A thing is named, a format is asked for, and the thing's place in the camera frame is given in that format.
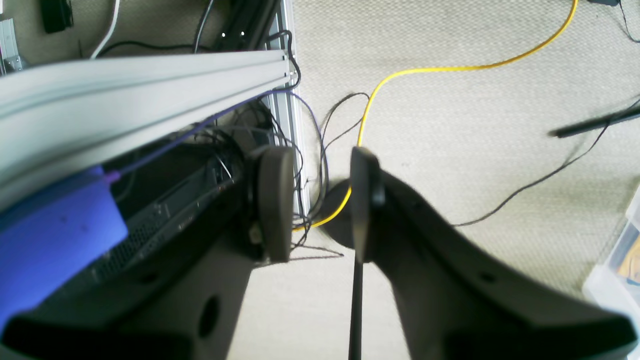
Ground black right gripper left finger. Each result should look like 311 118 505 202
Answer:
1 146 294 360

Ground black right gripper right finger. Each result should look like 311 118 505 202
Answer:
350 146 638 360

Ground black computer case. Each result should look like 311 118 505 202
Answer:
87 137 245 285

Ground black tripod stand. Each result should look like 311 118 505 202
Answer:
320 178 363 360

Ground clear plastic storage box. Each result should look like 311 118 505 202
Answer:
582 188 640 325

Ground thin black floor cable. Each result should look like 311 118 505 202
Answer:
452 100 640 227

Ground aluminium frame rail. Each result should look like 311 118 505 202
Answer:
0 50 290 209

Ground yellow cable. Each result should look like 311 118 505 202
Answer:
292 0 579 232

